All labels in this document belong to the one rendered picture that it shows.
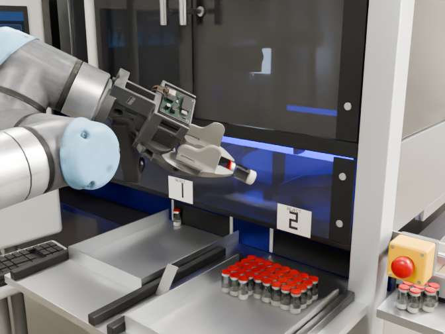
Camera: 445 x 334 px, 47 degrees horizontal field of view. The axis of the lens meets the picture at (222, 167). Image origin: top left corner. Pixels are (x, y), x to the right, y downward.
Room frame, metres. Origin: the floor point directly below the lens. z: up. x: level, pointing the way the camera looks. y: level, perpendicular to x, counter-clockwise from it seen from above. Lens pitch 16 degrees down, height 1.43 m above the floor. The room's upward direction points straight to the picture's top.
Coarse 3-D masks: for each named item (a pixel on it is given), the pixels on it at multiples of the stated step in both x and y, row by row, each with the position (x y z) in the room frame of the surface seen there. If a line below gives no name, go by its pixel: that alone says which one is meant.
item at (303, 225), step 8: (280, 208) 1.06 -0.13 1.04; (288, 208) 1.05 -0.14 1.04; (296, 208) 1.04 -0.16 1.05; (280, 216) 1.06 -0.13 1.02; (288, 216) 1.05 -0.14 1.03; (304, 216) 1.02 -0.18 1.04; (280, 224) 1.06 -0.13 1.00; (288, 224) 1.05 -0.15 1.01; (296, 224) 1.03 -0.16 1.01; (304, 224) 1.02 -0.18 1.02; (296, 232) 1.03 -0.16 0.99; (304, 232) 1.02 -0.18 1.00
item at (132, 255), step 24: (168, 216) 1.39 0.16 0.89; (96, 240) 1.19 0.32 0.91; (120, 240) 1.25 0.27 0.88; (144, 240) 1.25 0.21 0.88; (168, 240) 1.25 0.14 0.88; (192, 240) 1.25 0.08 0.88; (216, 240) 1.25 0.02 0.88; (96, 264) 1.07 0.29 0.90; (120, 264) 1.10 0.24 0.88; (144, 264) 1.10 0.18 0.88
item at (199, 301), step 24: (192, 288) 0.97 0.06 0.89; (216, 288) 0.99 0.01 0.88; (336, 288) 0.93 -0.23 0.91; (144, 312) 0.87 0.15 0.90; (168, 312) 0.90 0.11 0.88; (192, 312) 0.90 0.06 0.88; (216, 312) 0.90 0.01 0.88; (240, 312) 0.90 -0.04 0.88; (264, 312) 0.90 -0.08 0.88; (288, 312) 0.90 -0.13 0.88; (312, 312) 0.85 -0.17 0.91
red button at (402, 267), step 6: (396, 258) 0.87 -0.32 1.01; (402, 258) 0.86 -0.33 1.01; (408, 258) 0.86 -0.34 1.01; (396, 264) 0.86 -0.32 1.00; (402, 264) 0.85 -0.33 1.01; (408, 264) 0.85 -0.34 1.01; (396, 270) 0.86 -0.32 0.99; (402, 270) 0.85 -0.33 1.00; (408, 270) 0.85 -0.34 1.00; (414, 270) 0.86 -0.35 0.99; (402, 276) 0.85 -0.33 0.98; (408, 276) 0.85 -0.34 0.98
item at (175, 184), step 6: (168, 180) 1.28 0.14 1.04; (174, 180) 1.27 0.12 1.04; (180, 180) 1.25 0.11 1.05; (186, 180) 1.24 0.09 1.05; (174, 186) 1.27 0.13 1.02; (180, 186) 1.25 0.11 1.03; (186, 186) 1.24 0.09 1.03; (192, 186) 1.23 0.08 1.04; (174, 192) 1.27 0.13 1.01; (180, 192) 1.25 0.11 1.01; (186, 192) 1.24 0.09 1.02; (192, 192) 1.23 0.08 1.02; (174, 198) 1.27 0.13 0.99; (180, 198) 1.25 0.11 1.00; (186, 198) 1.24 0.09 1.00; (192, 198) 1.23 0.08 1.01
